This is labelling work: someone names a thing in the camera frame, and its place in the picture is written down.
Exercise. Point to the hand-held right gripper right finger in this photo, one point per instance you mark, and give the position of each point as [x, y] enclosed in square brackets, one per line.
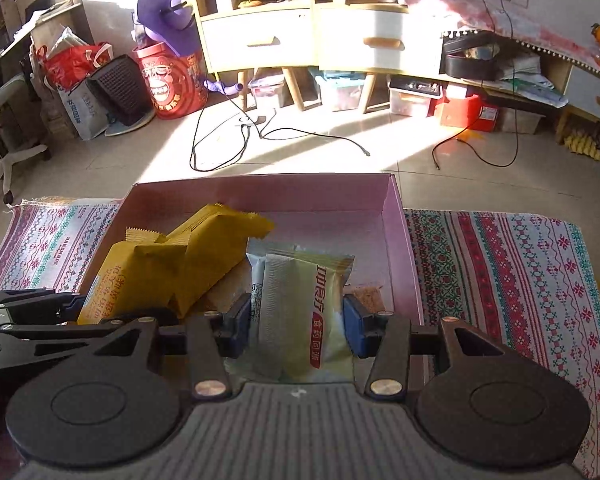
[357, 327]

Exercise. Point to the red printed bucket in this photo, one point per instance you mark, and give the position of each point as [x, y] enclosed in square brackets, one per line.
[167, 85]

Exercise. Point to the white office chair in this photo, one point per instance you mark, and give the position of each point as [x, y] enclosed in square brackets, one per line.
[10, 160]

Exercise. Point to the patterned woven mat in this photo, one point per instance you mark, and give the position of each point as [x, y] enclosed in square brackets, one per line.
[480, 270]

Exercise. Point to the purple plastic tube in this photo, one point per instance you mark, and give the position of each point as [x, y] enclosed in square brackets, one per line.
[225, 87]

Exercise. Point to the white green packet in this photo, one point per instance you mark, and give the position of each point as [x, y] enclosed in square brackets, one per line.
[300, 310]

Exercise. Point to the black mesh basket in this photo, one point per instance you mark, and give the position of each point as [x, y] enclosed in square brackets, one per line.
[117, 87]

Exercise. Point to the white low drawer cabinet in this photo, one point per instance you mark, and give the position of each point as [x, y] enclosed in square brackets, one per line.
[590, 95]

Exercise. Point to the row of yellow cones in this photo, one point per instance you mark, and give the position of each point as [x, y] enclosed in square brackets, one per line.
[585, 146]

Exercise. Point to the stack of papers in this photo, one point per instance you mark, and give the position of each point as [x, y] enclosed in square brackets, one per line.
[530, 85]

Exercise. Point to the wooden desk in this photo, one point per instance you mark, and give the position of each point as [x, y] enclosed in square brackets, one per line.
[30, 25]

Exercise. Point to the black round case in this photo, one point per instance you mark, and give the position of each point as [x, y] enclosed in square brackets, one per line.
[467, 65]

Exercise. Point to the wooden shelf cabinet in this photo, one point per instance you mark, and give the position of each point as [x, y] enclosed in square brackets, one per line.
[255, 40]

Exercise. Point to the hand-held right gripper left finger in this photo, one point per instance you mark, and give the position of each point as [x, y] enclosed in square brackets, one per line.
[240, 327]

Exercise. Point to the white paper bag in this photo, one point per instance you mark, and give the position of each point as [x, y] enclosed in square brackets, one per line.
[82, 110]

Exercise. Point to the pink lace-edged cloth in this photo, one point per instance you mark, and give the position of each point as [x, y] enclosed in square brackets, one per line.
[480, 15]

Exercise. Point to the clear storage box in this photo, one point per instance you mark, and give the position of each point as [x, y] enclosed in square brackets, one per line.
[340, 92]
[412, 100]
[267, 91]

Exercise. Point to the red cardboard box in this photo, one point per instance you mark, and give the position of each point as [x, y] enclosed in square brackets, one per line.
[460, 112]

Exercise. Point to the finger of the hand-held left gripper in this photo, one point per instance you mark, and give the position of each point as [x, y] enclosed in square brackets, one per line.
[55, 332]
[77, 300]

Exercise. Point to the pink cardboard box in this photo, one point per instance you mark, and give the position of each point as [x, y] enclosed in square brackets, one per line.
[320, 220]

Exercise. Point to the grey cardboard box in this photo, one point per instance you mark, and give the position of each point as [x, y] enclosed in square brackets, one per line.
[520, 121]

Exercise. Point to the red shopping bag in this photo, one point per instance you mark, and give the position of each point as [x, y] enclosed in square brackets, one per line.
[67, 67]

